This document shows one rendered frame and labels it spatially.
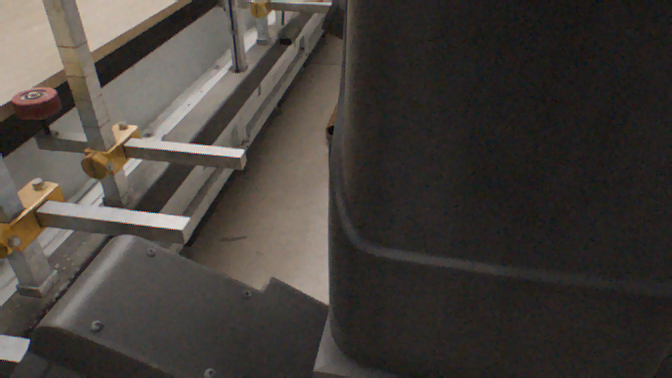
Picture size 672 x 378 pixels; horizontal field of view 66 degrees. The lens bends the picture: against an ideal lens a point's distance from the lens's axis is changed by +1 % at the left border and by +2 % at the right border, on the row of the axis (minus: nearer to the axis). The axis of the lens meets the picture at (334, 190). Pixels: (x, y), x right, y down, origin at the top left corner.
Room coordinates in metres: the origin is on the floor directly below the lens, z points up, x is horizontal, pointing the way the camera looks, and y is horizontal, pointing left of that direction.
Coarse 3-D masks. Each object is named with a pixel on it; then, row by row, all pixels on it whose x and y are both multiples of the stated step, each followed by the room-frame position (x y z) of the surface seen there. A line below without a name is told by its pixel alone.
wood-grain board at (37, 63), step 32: (0, 0) 1.64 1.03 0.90; (32, 0) 1.64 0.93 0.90; (96, 0) 1.64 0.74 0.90; (128, 0) 1.64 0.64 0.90; (160, 0) 1.65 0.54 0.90; (192, 0) 1.75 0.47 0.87; (0, 32) 1.33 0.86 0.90; (32, 32) 1.33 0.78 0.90; (96, 32) 1.33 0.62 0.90; (128, 32) 1.35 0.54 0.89; (0, 64) 1.10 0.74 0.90; (32, 64) 1.11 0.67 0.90; (0, 96) 0.94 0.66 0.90
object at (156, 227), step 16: (48, 208) 0.64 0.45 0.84; (64, 208) 0.64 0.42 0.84; (80, 208) 0.64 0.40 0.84; (96, 208) 0.64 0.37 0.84; (48, 224) 0.63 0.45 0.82; (64, 224) 0.63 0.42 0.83; (80, 224) 0.62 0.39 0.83; (96, 224) 0.62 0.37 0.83; (112, 224) 0.61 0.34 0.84; (128, 224) 0.61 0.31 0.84; (144, 224) 0.60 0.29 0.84; (160, 224) 0.60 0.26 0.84; (176, 224) 0.60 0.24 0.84; (160, 240) 0.60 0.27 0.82; (176, 240) 0.59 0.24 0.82
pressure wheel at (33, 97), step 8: (32, 88) 0.96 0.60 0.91; (40, 88) 0.96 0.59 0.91; (48, 88) 0.96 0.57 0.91; (16, 96) 0.92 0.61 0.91; (24, 96) 0.93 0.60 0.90; (32, 96) 0.92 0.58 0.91; (40, 96) 0.93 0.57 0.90; (48, 96) 0.92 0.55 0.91; (56, 96) 0.93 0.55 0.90; (16, 104) 0.89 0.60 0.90; (24, 104) 0.89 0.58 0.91; (32, 104) 0.89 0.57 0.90; (40, 104) 0.90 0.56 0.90; (48, 104) 0.91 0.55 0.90; (56, 104) 0.92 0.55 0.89; (16, 112) 0.90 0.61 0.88; (24, 112) 0.89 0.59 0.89; (32, 112) 0.89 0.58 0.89; (40, 112) 0.90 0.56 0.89; (48, 112) 0.90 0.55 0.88; (56, 112) 0.92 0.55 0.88; (40, 120) 0.92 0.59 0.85; (48, 128) 0.93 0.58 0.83
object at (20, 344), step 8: (0, 336) 0.39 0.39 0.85; (8, 336) 0.39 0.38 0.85; (0, 344) 0.38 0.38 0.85; (8, 344) 0.38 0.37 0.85; (16, 344) 0.38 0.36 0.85; (24, 344) 0.38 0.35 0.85; (0, 352) 0.37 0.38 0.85; (8, 352) 0.37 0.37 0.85; (16, 352) 0.37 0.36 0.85; (24, 352) 0.37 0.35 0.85; (0, 360) 0.36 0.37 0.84; (8, 360) 0.36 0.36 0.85; (16, 360) 0.36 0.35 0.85; (0, 368) 0.37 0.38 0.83; (8, 368) 0.36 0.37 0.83
